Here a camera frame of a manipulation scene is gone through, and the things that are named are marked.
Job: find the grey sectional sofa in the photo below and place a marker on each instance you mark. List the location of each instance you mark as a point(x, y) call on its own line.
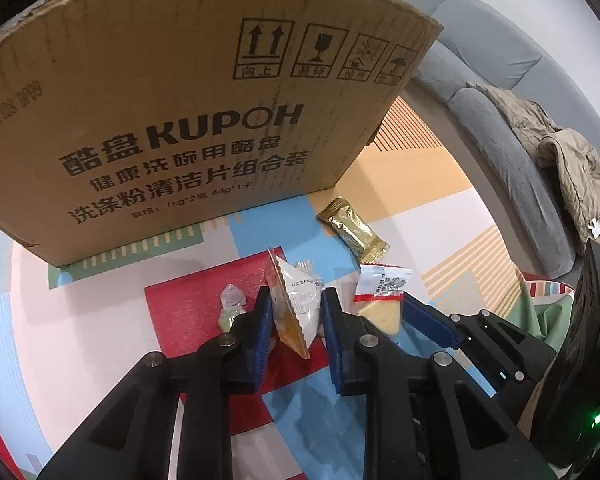
point(480, 35)

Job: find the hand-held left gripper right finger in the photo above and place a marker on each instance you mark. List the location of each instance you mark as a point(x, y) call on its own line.
point(330, 330)

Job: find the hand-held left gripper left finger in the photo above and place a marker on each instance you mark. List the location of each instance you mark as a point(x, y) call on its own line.
point(260, 325)

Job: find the red and white cake packet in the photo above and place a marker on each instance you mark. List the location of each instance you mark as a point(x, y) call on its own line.
point(380, 290)

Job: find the gold snack packet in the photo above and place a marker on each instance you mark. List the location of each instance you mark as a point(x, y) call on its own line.
point(352, 227)

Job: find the brown cardboard box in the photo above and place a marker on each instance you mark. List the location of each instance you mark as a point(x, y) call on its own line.
point(180, 85)

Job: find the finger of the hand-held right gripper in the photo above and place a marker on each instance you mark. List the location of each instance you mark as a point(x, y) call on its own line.
point(427, 320)

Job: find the beige quilted jacket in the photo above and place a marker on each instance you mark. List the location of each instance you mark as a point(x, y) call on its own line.
point(570, 170)

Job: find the white and orange snack packet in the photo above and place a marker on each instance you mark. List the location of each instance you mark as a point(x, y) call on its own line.
point(292, 295)

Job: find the small green candy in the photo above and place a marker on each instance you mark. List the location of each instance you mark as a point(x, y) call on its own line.
point(231, 307)

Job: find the colourful patterned tablecloth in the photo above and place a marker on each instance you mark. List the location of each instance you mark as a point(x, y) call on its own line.
point(430, 185)

